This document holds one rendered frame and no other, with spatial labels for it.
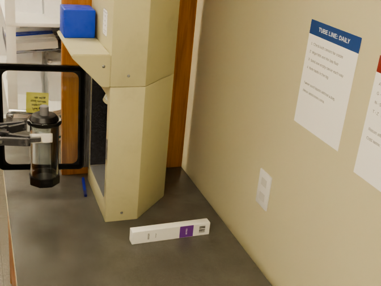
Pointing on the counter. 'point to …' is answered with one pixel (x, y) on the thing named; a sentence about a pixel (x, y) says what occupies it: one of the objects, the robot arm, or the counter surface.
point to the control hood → (90, 57)
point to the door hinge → (88, 121)
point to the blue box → (77, 21)
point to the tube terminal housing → (136, 102)
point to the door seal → (80, 113)
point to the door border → (78, 110)
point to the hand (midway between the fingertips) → (42, 132)
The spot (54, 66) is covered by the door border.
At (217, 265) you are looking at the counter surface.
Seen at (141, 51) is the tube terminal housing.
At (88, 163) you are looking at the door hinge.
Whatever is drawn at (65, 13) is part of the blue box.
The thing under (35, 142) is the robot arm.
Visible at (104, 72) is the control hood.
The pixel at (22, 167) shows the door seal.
